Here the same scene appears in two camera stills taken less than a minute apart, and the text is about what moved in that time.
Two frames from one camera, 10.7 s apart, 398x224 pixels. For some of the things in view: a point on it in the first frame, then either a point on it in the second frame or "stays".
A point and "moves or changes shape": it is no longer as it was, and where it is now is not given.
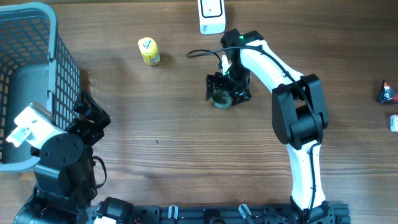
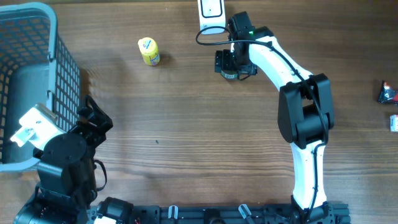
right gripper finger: x=210 y=86 -> x=218 y=67
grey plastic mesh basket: x=37 y=68 stays
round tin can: x=221 y=99 moves or changes shape
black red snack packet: x=387 y=94 stays
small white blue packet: x=393 y=122 stays
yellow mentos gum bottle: x=149 y=50 stays
